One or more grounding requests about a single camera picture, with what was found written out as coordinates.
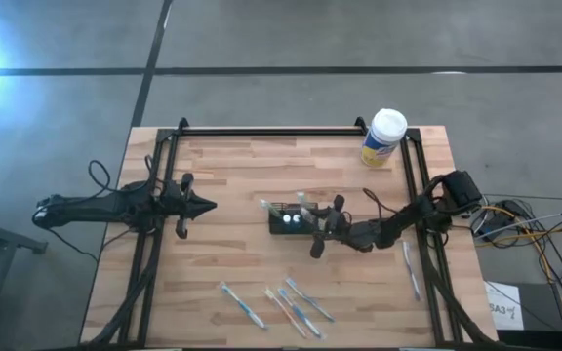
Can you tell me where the white cable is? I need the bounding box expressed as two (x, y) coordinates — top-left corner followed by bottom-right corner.
(473, 212), (562, 243)

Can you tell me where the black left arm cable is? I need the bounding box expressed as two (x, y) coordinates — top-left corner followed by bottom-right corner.
(87, 154), (165, 196)

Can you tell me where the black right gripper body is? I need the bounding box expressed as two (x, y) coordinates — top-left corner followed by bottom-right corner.
(309, 194), (363, 260)

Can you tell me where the white toothbrush edge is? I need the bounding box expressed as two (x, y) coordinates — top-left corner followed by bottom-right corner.
(401, 241), (422, 302)

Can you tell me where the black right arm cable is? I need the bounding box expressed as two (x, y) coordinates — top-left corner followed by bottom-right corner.
(362, 187), (395, 219)

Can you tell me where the black aluminium table frame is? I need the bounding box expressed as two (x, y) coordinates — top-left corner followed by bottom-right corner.
(80, 116), (502, 348)

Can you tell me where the blue toothbrush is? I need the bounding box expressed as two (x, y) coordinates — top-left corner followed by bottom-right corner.
(276, 287), (325, 340)
(284, 277), (337, 324)
(219, 281), (268, 331)

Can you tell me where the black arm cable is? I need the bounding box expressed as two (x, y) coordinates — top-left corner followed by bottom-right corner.
(87, 154), (165, 196)
(362, 187), (395, 219)

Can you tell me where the green bristle toothbrush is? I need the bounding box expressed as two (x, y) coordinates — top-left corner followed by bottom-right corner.
(260, 198), (283, 218)

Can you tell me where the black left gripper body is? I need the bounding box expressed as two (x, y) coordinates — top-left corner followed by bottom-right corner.
(162, 173), (197, 240)

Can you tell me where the white paper sheet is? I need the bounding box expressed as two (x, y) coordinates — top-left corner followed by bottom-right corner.
(484, 281), (525, 332)

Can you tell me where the dark grey floor box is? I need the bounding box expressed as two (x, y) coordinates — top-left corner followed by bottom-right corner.
(519, 282), (562, 333)

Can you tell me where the orange toothbrush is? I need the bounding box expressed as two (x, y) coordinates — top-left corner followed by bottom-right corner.
(262, 287), (308, 340)

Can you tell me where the black power box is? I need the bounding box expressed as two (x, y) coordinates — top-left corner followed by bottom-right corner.
(475, 199), (512, 238)

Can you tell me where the yellow cable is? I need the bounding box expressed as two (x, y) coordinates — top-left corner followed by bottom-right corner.
(475, 204), (562, 319)

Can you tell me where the Lysol wipes canister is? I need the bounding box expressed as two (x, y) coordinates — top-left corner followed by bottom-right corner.
(360, 107), (409, 169)

